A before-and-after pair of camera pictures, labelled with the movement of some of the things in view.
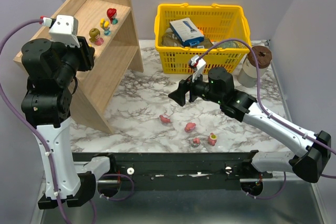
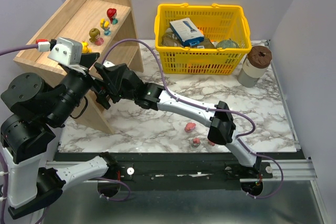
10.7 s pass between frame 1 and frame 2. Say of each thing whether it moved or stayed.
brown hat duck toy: stayed
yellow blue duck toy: stayed
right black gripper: moved
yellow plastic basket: stayed
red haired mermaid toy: stayed
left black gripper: moved
